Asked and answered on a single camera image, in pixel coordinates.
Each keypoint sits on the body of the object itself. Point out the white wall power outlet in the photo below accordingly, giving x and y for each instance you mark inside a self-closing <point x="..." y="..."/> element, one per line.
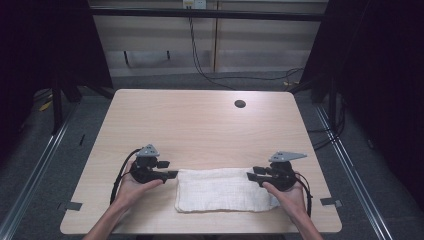
<point x="195" y="3"/>

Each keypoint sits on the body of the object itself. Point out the person's right hand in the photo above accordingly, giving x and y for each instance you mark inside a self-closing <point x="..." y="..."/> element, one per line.
<point x="290" y="201"/>

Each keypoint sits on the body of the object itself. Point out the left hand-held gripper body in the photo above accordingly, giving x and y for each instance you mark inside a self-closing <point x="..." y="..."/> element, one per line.
<point x="145" y="171"/>

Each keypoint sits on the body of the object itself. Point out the person's left hand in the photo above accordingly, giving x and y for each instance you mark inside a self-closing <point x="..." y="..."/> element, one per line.
<point x="131" y="191"/>

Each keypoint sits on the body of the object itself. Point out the metal floor rail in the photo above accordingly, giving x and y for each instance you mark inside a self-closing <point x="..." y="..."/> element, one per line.
<point x="30" y="186"/>
<point x="353" y="176"/>

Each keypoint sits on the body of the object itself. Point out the black horizontal bar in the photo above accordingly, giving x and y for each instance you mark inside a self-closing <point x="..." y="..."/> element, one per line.
<point x="200" y="14"/>

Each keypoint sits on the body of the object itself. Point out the white towel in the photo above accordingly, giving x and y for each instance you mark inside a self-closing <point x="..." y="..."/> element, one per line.
<point x="220" y="190"/>

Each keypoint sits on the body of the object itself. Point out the small black tape strip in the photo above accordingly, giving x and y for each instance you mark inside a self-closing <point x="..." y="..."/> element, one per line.
<point x="82" y="140"/>

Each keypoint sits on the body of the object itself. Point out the grey tape strip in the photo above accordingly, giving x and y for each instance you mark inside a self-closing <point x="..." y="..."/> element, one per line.
<point x="74" y="206"/>
<point x="331" y="202"/>

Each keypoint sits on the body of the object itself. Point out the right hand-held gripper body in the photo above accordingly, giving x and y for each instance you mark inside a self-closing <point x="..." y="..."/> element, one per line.
<point x="283" y="175"/>

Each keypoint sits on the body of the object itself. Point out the yellow floor tape piece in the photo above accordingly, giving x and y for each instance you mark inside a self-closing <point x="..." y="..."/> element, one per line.
<point x="46" y="105"/>

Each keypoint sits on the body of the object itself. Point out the black metal stand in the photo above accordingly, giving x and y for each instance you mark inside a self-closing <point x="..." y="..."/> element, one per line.
<point x="57" y="106"/>

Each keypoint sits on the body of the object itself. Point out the black curtain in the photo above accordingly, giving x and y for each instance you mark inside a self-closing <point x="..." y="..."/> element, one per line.
<point x="380" y="83"/>
<point x="46" y="50"/>

